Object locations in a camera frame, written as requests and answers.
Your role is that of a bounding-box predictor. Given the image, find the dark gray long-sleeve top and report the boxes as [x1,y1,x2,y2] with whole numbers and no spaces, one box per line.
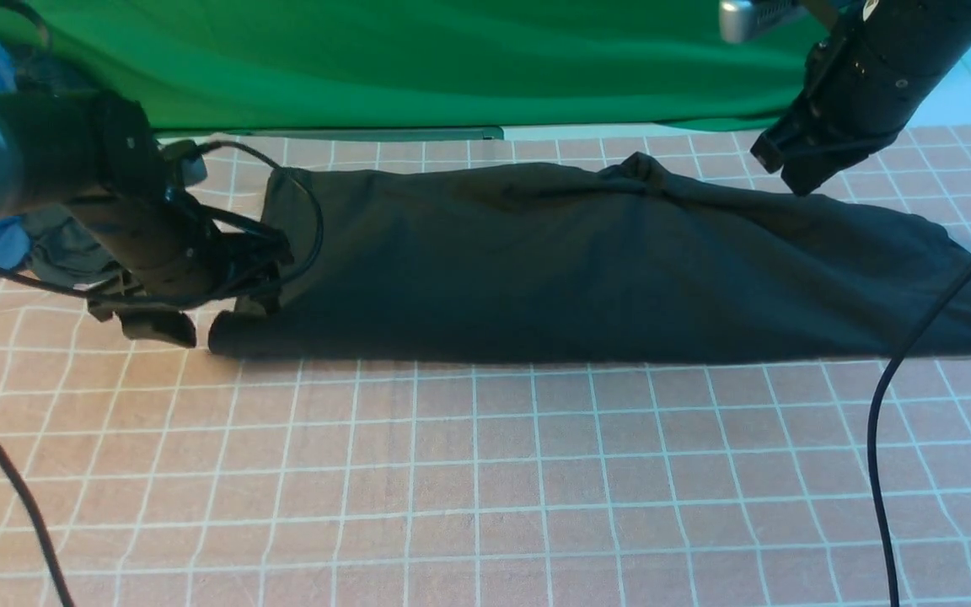
[208,153,971,365]

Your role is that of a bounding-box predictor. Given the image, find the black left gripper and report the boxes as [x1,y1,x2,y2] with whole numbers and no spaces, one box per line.
[65,195,294,349]

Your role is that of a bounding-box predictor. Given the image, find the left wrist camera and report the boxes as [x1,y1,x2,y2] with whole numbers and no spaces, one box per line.
[161,138,208,190]

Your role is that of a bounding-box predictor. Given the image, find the gray right robot arm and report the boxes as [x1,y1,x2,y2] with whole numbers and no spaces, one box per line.
[750,1,971,196]

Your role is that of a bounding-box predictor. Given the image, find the dark gray crumpled garment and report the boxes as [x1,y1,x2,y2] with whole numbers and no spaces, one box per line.
[5,42,128,287]

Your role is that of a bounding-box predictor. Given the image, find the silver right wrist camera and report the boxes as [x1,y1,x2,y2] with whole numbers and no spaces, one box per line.
[718,1,850,45]

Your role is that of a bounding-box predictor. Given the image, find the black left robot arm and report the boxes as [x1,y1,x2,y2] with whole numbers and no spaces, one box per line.
[0,92,293,348]

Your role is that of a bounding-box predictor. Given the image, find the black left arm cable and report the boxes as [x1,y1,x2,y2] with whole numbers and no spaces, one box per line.
[0,0,326,607]

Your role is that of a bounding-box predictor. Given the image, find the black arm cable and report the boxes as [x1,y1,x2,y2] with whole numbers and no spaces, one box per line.
[0,0,326,607]
[866,34,971,607]

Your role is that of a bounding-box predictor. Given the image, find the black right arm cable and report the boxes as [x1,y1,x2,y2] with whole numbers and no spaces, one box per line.
[866,34,971,607]

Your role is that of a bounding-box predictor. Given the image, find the gray backdrop base bar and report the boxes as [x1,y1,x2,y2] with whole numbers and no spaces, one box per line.
[157,126,505,142]

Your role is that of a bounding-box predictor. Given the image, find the green backdrop cloth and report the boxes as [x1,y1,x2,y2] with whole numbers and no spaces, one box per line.
[32,1,826,132]

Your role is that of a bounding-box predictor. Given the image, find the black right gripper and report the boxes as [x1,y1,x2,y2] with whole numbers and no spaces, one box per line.
[750,1,971,196]

